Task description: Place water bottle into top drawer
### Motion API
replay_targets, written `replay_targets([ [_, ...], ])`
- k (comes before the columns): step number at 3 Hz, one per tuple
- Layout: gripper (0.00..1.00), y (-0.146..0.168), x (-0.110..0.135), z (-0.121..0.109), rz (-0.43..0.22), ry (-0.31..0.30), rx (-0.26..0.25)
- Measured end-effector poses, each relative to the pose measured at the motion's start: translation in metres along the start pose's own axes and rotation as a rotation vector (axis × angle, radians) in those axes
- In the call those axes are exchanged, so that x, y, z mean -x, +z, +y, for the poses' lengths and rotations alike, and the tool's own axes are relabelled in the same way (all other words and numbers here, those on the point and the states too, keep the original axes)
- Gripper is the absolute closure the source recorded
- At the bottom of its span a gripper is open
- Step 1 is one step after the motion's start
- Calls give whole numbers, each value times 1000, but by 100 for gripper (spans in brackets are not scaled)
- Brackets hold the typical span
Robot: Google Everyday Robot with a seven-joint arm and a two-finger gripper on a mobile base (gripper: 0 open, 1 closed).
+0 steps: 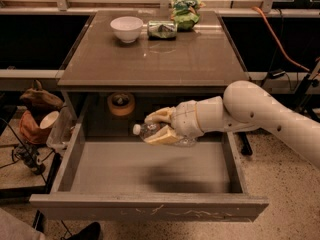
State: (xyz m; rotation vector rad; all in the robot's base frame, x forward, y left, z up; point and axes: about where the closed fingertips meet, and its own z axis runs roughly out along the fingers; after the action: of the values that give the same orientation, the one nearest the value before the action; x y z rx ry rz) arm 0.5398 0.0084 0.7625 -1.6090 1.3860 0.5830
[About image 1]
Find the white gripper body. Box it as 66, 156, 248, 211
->
171, 100, 204, 138

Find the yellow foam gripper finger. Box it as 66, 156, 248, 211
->
144, 107, 176, 123
145, 125, 182, 145

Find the clear plastic water bottle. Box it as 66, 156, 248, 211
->
132, 123, 197, 147

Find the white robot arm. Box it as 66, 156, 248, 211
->
145, 81, 320, 168

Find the grey cabinet with top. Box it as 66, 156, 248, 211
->
57, 9, 251, 138

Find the open grey top drawer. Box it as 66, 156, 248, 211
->
30, 95, 268, 222

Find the brown tape roll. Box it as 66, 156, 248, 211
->
107, 92, 135, 116

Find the green soda can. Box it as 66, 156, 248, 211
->
147, 21, 177, 39

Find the white ceramic bowl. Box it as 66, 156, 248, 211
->
110, 16, 143, 43

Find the black power adapter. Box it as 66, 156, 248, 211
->
268, 69, 286, 79

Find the clear plastic container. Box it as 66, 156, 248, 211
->
46, 107, 73, 153

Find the green chip bag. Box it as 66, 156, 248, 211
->
171, 0, 205, 32

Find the black shoe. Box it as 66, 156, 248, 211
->
66, 222, 101, 240

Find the brown cloth bag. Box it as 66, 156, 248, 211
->
20, 79, 64, 112

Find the grey trouser leg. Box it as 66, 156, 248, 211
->
0, 209, 46, 240

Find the orange cable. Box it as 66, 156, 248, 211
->
251, 5, 312, 73

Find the black cable bundle device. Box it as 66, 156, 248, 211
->
13, 143, 46, 175

